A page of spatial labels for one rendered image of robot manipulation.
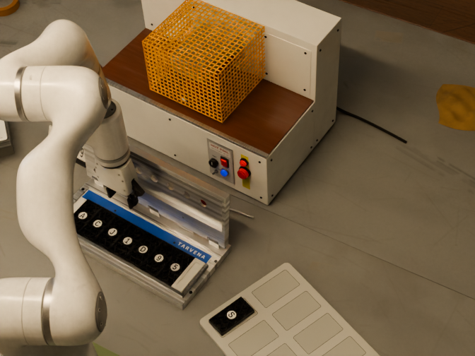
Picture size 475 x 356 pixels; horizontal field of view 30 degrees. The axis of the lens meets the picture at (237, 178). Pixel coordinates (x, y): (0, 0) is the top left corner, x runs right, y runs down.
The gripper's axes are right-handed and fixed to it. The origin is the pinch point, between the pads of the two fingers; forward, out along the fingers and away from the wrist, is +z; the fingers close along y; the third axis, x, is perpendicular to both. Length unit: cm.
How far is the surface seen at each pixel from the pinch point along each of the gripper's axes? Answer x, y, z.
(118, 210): -0.9, -1.8, 6.2
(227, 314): -11.8, 39.5, 6.0
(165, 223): 2.0, 11.0, 6.3
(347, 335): -1, 65, 7
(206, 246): 1.8, 24.1, 6.3
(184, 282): -10.4, 26.1, 5.1
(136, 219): -0.9, 4.0, 6.2
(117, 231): -6.9, 3.0, 5.1
